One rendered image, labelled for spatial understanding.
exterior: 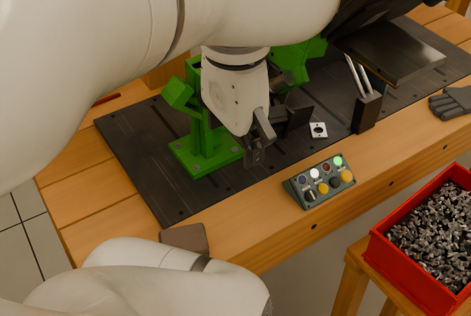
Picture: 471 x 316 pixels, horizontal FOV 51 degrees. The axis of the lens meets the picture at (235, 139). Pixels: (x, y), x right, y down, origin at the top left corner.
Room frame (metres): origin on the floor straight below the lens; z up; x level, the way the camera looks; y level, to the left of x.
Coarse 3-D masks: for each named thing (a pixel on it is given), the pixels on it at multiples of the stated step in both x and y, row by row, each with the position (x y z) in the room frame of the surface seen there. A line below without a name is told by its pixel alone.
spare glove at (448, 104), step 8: (448, 88) 1.08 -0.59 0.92; (456, 88) 1.08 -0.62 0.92; (464, 88) 1.08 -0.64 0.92; (432, 96) 1.05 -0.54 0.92; (440, 96) 1.05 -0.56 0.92; (448, 96) 1.05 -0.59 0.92; (456, 96) 1.04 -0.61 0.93; (464, 96) 1.04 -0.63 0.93; (432, 104) 1.01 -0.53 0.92; (440, 104) 1.02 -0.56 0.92; (448, 104) 1.01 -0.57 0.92; (456, 104) 1.01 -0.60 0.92; (464, 104) 1.01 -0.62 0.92; (440, 112) 0.99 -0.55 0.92; (448, 112) 0.98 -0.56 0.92; (456, 112) 0.98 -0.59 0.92; (464, 112) 0.99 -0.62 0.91
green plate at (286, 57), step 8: (320, 32) 0.97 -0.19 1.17; (312, 40) 0.95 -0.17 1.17; (320, 40) 0.98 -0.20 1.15; (272, 48) 1.02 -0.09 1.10; (280, 48) 1.00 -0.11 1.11; (288, 48) 0.98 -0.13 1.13; (296, 48) 0.96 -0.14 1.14; (304, 48) 0.94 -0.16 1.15; (312, 48) 0.96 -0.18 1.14; (320, 48) 0.98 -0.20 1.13; (272, 56) 1.01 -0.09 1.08; (280, 56) 0.99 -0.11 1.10; (288, 56) 0.97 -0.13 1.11; (296, 56) 0.95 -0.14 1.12; (304, 56) 0.94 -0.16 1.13; (312, 56) 0.97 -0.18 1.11; (320, 56) 0.98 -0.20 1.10; (280, 64) 0.98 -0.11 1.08; (288, 64) 0.96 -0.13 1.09; (296, 64) 0.94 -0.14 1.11; (304, 64) 0.94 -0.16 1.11
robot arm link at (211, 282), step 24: (216, 264) 0.30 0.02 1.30; (48, 288) 0.16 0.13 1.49; (72, 288) 0.16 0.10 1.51; (96, 288) 0.15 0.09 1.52; (120, 288) 0.17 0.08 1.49; (144, 288) 0.19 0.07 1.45; (168, 288) 0.21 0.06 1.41; (192, 288) 0.23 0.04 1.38; (216, 288) 0.24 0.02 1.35; (240, 288) 0.26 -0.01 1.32; (264, 288) 0.28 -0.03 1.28; (0, 312) 0.09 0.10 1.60; (24, 312) 0.10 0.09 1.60; (48, 312) 0.10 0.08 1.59; (72, 312) 0.13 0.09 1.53; (96, 312) 0.12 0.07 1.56; (120, 312) 0.12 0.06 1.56; (144, 312) 0.16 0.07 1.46; (168, 312) 0.18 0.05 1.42; (192, 312) 0.21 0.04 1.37; (216, 312) 0.22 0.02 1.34; (240, 312) 0.23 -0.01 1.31; (264, 312) 0.25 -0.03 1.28
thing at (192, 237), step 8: (192, 224) 0.62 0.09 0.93; (200, 224) 0.62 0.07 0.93; (160, 232) 0.60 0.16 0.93; (168, 232) 0.60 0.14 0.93; (176, 232) 0.60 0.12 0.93; (184, 232) 0.60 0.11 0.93; (192, 232) 0.60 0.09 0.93; (200, 232) 0.60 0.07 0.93; (160, 240) 0.59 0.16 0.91; (168, 240) 0.58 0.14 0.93; (176, 240) 0.58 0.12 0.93; (184, 240) 0.58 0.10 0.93; (192, 240) 0.58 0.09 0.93; (200, 240) 0.58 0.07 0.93; (184, 248) 0.56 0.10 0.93; (192, 248) 0.56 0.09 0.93; (200, 248) 0.56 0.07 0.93; (208, 248) 0.56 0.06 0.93
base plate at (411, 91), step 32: (416, 32) 1.40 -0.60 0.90; (448, 64) 1.22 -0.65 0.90; (160, 96) 1.07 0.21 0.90; (320, 96) 1.07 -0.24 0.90; (352, 96) 1.07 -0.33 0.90; (416, 96) 1.07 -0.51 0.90; (128, 128) 0.94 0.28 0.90; (160, 128) 0.94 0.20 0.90; (128, 160) 0.83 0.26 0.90; (160, 160) 0.83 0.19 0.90; (288, 160) 0.83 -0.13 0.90; (160, 192) 0.73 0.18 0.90; (192, 192) 0.73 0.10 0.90; (224, 192) 0.73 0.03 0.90; (160, 224) 0.65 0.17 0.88
